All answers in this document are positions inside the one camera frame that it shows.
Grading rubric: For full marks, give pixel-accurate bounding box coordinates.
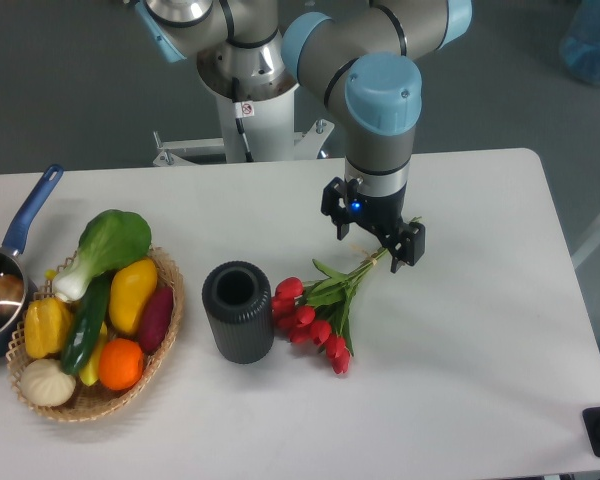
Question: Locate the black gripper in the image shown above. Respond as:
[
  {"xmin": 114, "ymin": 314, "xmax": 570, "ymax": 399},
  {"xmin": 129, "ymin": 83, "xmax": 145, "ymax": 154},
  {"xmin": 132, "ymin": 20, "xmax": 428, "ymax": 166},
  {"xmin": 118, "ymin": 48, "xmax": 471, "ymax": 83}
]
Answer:
[{"xmin": 320, "ymin": 177, "xmax": 426, "ymax": 273}]

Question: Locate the red tulip bouquet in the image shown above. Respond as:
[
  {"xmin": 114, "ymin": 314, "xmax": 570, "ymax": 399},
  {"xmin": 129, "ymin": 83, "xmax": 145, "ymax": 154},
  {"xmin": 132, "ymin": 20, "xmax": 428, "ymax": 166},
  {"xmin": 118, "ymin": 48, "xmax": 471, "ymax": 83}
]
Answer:
[{"xmin": 271, "ymin": 246, "xmax": 391, "ymax": 375}]

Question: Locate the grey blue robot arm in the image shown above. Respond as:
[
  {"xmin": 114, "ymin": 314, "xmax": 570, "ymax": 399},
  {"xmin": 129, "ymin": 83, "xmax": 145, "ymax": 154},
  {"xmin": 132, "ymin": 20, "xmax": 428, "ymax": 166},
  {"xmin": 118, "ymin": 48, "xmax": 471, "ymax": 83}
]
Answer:
[{"xmin": 135, "ymin": 1, "xmax": 473, "ymax": 268}]

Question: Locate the dark grey ribbed vase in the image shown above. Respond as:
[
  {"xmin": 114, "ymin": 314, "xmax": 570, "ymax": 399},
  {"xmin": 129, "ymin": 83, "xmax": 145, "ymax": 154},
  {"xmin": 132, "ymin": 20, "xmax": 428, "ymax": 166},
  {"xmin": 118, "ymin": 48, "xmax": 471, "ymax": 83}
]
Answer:
[{"xmin": 202, "ymin": 261, "xmax": 274, "ymax": 364}]

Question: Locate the purple sweet potato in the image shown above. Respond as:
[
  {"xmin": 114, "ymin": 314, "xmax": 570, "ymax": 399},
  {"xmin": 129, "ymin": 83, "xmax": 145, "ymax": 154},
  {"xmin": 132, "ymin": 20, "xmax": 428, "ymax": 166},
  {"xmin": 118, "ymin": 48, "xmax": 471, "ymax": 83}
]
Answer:
[{"xmin": 137, "ymin": 286, "xmax": 173, "ymax": 354}]

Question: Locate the yellow mango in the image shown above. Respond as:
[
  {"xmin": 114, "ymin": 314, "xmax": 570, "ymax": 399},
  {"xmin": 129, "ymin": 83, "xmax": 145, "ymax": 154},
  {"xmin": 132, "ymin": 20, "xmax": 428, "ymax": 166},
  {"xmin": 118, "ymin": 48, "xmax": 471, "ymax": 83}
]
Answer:
[{"xmin": 109, "ymin": 257, "xmax": 158, "ymax": 336}]

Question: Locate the green bok choy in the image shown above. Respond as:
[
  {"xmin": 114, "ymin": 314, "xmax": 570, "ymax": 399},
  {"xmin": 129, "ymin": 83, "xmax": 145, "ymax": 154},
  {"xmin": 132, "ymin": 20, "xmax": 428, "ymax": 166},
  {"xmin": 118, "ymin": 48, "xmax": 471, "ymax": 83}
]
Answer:
[{"xmin": 52, "ymin": 209, "xmax": 152, "ymax": 302}]

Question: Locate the blue plastic bag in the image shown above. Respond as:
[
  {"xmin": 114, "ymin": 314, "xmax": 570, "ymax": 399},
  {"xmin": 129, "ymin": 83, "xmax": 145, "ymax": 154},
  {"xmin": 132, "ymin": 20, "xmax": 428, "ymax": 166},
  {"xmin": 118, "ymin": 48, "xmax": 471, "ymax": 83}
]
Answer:
[{"xmin": 559, "ymin": 0, "xmax": 600, "ymax": 86}]

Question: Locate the orange fruit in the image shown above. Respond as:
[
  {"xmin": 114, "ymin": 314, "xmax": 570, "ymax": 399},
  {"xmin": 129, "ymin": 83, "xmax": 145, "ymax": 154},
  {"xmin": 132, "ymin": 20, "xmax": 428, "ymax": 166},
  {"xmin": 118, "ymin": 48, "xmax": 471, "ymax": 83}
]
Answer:
[{"xmin": 98, "ymin": 338, "xmax": 144, "ymax": 391}]

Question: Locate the green cucumber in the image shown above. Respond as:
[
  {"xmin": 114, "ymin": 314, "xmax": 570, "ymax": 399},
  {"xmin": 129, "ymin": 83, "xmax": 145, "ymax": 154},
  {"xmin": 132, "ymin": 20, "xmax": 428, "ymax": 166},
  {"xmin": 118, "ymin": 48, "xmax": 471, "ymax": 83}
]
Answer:
[{"xmin": 60, "ymin": 273, "xmax": 112, "ymax": 375}]

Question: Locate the yellow banana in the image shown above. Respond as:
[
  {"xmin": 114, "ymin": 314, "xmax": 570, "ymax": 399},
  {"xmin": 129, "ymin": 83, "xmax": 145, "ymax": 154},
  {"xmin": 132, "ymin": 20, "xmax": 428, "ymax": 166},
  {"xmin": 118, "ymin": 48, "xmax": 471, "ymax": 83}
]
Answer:
[{"xmin": 78, "ymin": 323, "xmax": 108, "ymax": 387}]

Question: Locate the woven wicker basket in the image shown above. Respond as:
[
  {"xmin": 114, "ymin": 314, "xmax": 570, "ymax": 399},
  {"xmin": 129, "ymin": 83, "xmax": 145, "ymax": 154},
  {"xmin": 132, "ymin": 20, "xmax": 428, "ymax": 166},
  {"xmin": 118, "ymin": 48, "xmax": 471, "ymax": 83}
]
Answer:
[{"xmin": 6, "ymin": 247, "xmax": 185, "ymax": 422}]

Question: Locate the yellow bell pepper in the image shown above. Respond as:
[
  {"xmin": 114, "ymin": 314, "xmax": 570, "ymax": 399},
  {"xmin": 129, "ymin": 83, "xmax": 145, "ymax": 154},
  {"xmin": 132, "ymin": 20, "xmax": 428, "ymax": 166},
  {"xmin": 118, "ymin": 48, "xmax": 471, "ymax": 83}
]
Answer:
[{"xmin": 24, "ymin": 297, "xmax": 73, "ymax": 359}]

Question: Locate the white steamed bun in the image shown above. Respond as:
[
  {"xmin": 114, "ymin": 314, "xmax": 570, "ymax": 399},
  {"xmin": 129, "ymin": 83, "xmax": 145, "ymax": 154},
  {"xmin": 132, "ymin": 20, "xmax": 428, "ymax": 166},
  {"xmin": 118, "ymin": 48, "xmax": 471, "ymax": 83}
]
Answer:
[{"xmin": 20, "ymin": 359, "xmax": 76, "ymax": 407}]

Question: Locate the blue saucepan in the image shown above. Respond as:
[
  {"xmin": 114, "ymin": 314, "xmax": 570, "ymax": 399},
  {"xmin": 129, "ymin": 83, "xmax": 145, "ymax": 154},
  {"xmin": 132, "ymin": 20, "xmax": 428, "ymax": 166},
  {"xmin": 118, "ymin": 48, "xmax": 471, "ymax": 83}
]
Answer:
[{"xmin": 0, "ymin": 164, "xmax": 64, "ymax": 357}]

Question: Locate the brown bread in pan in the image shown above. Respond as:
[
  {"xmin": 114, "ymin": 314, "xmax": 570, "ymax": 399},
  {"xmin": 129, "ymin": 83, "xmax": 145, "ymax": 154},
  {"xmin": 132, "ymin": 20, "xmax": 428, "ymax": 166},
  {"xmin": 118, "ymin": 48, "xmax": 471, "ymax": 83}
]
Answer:
[{"xmin": 0, "ymin": 274, "xmax": 24, "ymax": 316}]

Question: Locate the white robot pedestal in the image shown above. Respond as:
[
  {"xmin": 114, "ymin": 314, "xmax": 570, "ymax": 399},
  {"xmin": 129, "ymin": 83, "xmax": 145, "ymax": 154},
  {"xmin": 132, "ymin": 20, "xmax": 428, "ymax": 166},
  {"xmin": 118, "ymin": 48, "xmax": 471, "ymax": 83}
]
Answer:
[{"xmin": 153, "ymin": 89, "xmax": 334, "ymax": 167}]

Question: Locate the black cable on pedestal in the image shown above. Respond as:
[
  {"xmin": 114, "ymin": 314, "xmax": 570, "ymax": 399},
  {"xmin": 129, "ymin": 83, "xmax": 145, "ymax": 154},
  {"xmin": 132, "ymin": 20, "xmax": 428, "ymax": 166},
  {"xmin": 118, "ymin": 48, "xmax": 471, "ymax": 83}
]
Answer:
[{"xmin": 231, "ymin": 77, "xmax": 255, "ymax": 163}]

